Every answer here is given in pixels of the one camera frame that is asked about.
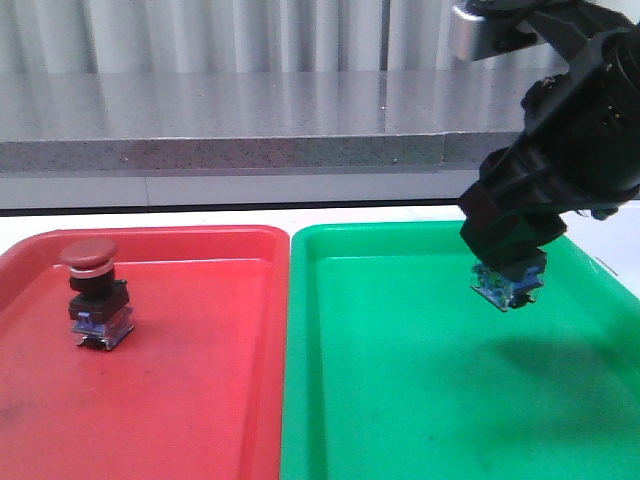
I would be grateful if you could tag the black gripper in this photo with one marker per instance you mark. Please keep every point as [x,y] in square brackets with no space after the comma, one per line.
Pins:
[579,149]

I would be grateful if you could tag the green mushroom push button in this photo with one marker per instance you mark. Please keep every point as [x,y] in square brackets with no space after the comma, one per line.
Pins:
[512,286]

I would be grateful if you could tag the red mushroom push button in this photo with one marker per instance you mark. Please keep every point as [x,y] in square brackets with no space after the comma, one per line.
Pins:
[100,310]

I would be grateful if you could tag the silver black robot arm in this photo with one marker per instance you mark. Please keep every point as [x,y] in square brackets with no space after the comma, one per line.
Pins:
[502,27]

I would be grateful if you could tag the grey stone counter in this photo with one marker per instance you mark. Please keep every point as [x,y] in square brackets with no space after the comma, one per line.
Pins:
[152,141]

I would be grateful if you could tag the green plastic tray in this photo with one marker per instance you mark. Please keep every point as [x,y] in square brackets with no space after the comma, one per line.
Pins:
[396,369]

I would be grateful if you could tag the red plastic tray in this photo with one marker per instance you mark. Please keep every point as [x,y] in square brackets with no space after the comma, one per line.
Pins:
[193,392]

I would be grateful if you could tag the grey pleated curtain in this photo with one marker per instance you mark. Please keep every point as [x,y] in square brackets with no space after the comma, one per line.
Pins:
[101,36]

